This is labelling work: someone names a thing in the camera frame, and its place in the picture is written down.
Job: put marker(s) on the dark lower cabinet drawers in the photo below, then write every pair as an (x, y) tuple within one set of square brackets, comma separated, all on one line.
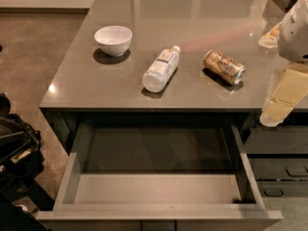
[(278, 155)]

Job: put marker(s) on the gold aluminium drink can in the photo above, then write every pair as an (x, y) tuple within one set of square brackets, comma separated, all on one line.
[(225, 67)]

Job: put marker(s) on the open grey top drawer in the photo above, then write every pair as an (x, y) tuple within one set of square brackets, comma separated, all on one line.
[(138, 173)]

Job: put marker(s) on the white ceramic bowl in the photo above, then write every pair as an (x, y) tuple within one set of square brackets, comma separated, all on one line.
[(113, 40)]

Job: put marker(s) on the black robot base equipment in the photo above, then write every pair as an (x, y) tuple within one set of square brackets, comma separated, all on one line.
[(20, 156)]

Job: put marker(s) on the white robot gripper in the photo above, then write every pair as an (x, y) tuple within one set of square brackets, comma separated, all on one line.
[(295, 33)]

